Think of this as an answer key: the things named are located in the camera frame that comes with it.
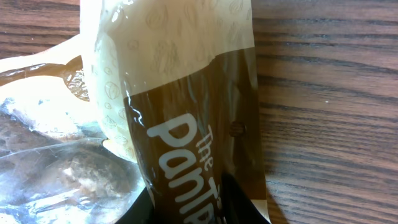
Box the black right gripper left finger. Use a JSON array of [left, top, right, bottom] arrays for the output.
[[115, 188, 155, 224]]

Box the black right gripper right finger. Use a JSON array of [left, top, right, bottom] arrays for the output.
[[221, 172, 269, 224]]

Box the beige brown snack pouch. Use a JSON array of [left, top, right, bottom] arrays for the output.
[[1, 0, 269, 223]]

